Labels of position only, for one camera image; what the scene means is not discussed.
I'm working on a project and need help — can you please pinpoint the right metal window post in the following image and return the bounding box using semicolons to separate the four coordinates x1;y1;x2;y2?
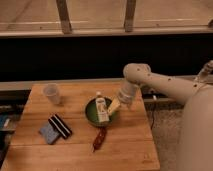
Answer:
124;0;136;32

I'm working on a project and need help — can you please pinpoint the translucent white cup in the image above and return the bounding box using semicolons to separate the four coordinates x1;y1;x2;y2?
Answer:
43;83;60;105

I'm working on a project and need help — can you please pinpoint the white carton bottle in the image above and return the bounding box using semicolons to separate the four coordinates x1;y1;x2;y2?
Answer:
95;92;109;123

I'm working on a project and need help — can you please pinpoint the metal window post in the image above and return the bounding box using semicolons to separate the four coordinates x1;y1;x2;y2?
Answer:
56;0;72;34
124;0;136;32

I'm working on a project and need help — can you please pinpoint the left metal window post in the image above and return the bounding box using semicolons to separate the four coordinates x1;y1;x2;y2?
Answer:
56;0;72;34

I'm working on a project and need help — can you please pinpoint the blue sponge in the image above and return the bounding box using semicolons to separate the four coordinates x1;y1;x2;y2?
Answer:
39;122;60;145

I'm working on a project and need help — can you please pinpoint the green round plate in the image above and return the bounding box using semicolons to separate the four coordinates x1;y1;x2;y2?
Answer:
85;99;118;127

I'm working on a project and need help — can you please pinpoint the beige gripper wrist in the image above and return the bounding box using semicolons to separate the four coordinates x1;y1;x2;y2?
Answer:
107;80;138;116

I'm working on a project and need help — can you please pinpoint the dark red pepper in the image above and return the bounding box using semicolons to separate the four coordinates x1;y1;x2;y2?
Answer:
93;127;107;151

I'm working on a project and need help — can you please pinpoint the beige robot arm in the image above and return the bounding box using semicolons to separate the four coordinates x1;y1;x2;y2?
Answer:
108;60;213;171

